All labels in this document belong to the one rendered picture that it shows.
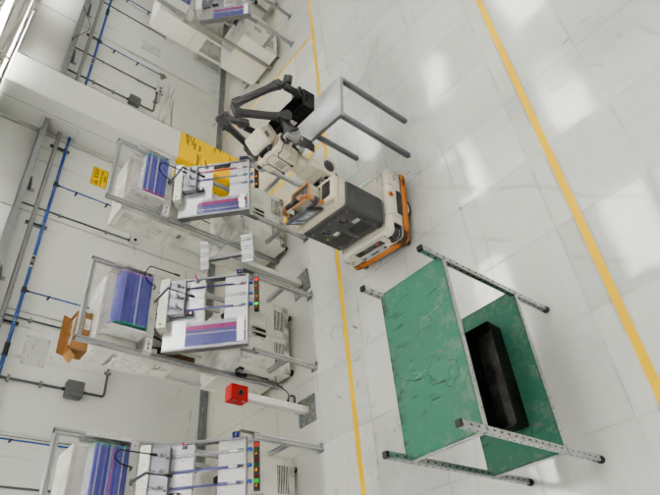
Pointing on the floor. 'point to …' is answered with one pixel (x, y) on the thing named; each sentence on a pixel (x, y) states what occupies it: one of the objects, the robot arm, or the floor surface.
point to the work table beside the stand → (315, 125)
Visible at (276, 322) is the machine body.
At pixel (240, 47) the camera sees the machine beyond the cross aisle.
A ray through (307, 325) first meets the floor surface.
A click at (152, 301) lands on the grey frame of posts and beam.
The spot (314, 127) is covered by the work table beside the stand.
